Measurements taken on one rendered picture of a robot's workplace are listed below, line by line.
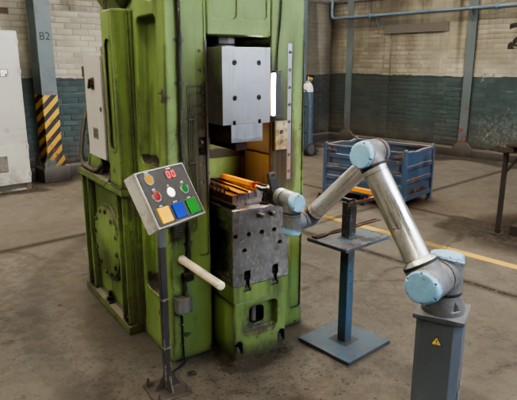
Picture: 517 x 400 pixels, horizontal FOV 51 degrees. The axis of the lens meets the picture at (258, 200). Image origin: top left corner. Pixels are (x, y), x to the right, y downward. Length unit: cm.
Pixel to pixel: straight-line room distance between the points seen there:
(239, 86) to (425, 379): 170
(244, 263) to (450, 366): 118
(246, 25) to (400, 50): 850
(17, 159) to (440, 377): 646
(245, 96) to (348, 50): 934
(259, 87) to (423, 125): 837
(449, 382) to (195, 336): 144
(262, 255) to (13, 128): 539
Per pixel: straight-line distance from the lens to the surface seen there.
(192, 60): 293
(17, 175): 802
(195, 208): 267
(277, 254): 315
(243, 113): 293
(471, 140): 1069
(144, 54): 322
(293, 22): 329
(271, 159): 323
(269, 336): 334
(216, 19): 301
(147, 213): 250
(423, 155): 690
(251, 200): 303
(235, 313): 314
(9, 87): 790
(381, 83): 1167
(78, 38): 896
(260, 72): 297
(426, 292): 235
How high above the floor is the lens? 168
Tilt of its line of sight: 14 degrees down
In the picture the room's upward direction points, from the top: straight up
